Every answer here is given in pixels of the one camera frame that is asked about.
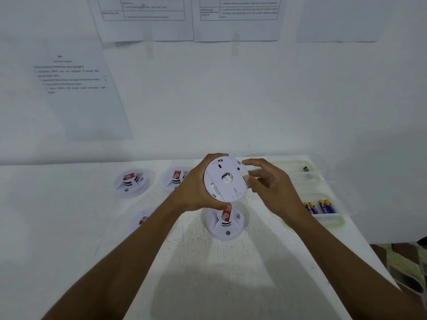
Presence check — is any person's right forearm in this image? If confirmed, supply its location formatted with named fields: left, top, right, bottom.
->
left=293, top=212, right=427, bottom=320

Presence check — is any person's right hand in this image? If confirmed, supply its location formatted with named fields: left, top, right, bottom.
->
left=242, top=158, right=313, bottom=229

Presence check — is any green brown patterned floor mat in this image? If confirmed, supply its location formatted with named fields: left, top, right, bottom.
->
left=368, top=236, right=427, bottom=307

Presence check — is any white smoke detector red label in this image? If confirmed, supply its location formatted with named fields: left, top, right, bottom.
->
left=203, top=156, right=251, bottom=203
left=205, top=206, right=245, bottom=241
left=161, top=167, right=193, bottom=192
left=114, top=169, right=150, bottom=200
left=130, top=208, right=157, bottom=232

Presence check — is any person's left forearm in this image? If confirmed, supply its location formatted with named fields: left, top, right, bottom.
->
left=41, top=199, right=187, bottom=320

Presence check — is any person's left hand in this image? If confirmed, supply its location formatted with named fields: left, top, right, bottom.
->
left=168, top=153, right=233, bottom=214

